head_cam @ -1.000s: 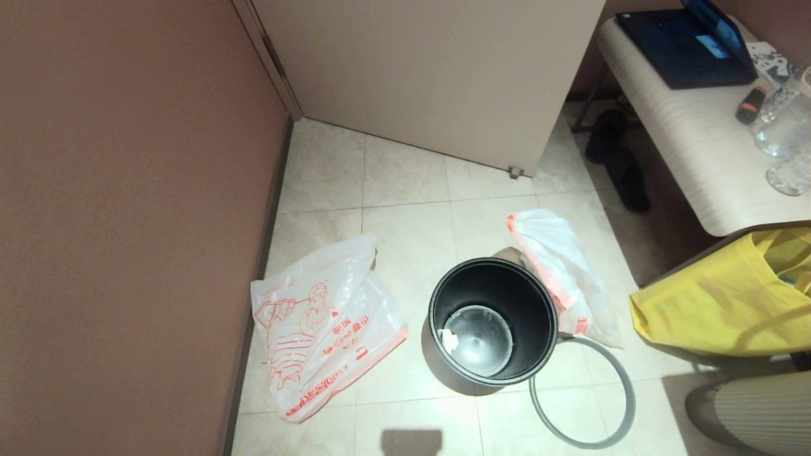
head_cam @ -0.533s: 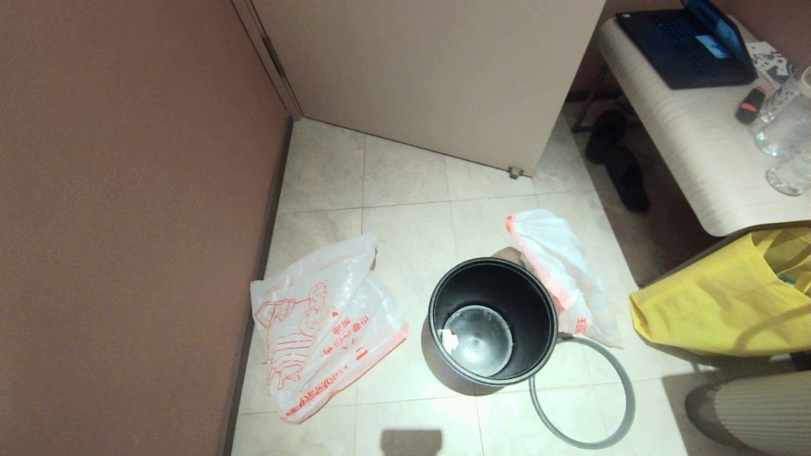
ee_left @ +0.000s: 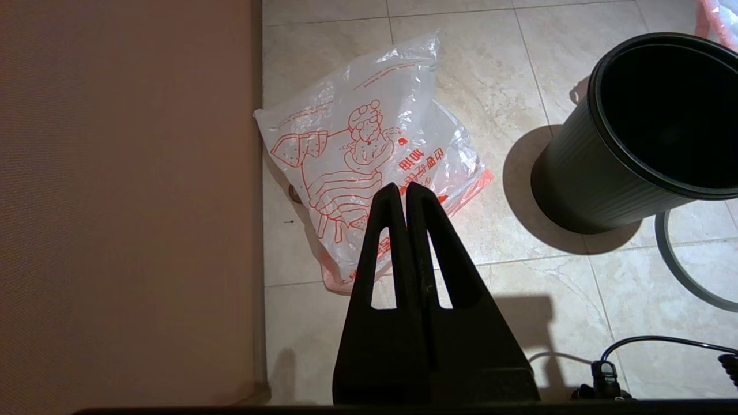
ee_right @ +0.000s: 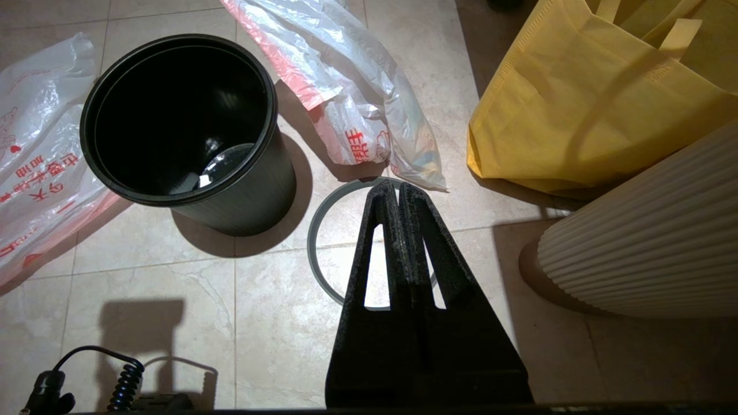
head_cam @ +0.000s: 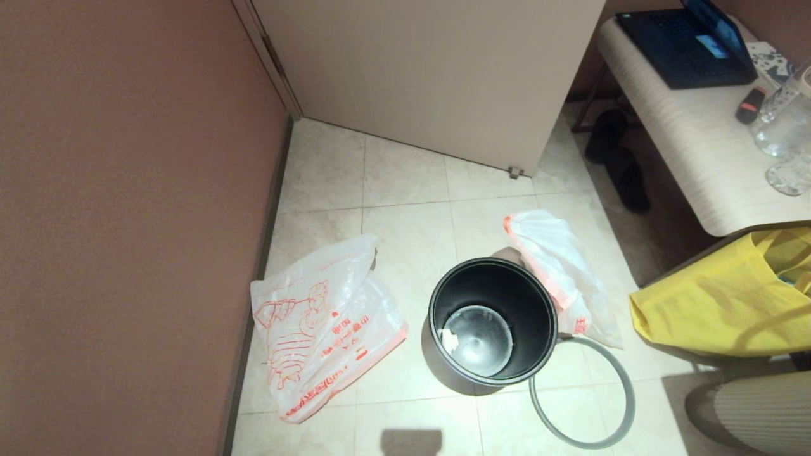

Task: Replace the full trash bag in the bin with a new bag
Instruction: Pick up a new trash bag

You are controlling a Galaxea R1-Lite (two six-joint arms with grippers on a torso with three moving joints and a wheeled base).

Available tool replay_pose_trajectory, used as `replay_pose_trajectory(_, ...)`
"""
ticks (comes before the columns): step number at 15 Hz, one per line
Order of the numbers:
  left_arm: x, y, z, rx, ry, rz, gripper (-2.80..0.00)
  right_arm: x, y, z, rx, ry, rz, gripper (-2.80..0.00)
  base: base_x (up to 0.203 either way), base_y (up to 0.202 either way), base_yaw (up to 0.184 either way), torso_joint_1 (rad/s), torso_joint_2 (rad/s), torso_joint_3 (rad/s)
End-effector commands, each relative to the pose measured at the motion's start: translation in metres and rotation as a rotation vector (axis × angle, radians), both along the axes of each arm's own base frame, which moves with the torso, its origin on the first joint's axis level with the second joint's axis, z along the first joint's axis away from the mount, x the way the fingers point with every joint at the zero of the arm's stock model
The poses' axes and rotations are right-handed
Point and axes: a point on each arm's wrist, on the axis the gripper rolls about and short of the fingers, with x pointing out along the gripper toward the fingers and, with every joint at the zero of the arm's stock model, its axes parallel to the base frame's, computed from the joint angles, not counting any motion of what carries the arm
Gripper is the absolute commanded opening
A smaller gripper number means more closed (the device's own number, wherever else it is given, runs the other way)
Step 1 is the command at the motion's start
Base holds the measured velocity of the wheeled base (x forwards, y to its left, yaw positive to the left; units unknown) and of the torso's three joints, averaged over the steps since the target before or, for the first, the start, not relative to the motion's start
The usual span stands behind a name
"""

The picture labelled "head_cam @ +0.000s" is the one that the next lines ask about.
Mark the black round trash bin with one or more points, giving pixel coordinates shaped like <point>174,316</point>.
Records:
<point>507,291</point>

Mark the white red-printed plastic bag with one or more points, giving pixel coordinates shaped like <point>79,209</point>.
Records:
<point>317,329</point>

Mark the spare white plastic bag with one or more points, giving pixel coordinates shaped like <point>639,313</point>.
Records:
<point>557,259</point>

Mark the small white paper scrap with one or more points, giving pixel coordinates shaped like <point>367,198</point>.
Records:
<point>450,341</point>

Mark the small metal door stopper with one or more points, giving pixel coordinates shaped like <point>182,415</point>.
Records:
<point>516,172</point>

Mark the beige door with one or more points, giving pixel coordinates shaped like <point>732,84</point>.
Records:
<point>431,76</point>

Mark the cream striped bench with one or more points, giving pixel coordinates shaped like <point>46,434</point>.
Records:
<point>690,139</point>

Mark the dark blue laptop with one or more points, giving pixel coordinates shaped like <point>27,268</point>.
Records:
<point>683,44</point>

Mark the black orange handheld device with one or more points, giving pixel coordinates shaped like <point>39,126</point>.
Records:
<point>749,104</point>

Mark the clear glass cup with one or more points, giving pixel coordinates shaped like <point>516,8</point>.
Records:
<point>782,134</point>
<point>789,176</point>

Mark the white black patterned card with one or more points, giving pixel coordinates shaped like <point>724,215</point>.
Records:
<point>770,62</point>

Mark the beige striped stool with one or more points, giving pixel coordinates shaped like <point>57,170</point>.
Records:
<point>760,418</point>

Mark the clear ribbed glass bottle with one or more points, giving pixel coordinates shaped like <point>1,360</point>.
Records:
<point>784,92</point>

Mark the beige door frame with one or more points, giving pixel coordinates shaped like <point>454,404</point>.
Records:
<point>266,50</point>

